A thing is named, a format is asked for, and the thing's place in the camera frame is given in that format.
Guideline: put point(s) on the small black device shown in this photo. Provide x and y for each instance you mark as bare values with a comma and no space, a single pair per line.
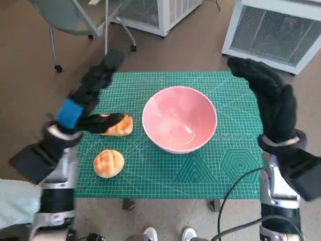
96,237

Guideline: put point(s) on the pink bowl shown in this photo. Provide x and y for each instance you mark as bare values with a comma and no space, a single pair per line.
175,120

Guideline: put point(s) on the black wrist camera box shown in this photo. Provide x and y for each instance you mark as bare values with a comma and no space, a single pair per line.
306,175
37,160

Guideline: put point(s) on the grey office chair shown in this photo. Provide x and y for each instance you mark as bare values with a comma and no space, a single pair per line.
67,17

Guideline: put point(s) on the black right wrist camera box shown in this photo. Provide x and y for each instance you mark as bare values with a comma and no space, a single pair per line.
306,175

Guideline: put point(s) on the white metal table frame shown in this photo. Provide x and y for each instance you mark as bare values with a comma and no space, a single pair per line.
106,30

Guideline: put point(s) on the bare black left hand blue tape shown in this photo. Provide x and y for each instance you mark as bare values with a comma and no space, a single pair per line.
85,93

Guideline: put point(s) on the black knitted gloved right hand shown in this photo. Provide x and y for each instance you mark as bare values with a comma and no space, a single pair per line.
273,108

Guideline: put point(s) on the long toasted bread loaf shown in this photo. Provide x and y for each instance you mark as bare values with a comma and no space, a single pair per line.
123,128

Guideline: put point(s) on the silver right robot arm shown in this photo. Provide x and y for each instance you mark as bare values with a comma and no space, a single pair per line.
278,216

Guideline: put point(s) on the round bread bun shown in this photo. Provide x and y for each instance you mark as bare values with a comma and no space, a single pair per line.
109,163

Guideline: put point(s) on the white shoe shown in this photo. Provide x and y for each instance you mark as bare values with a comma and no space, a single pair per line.
189,234
151,234

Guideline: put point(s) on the green cutting mat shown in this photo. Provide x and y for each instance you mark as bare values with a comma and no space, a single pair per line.
155,175

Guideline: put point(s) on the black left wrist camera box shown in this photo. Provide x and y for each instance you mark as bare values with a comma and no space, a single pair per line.
37,160

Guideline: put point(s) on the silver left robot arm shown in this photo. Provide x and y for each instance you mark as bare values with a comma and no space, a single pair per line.
57,200

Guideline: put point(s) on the white mesh cabinet red light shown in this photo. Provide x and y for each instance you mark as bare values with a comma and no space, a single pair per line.
270,37

